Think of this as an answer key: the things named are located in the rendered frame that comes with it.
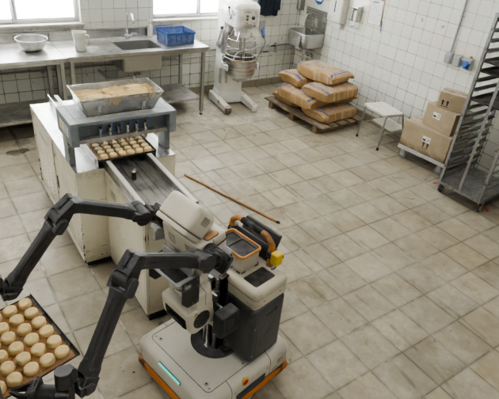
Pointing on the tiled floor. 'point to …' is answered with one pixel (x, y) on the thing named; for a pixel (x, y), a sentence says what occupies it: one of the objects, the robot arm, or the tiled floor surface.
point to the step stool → (384, 118)
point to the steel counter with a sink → (105, 50)
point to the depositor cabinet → (81, 181)
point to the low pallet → (311, 118)
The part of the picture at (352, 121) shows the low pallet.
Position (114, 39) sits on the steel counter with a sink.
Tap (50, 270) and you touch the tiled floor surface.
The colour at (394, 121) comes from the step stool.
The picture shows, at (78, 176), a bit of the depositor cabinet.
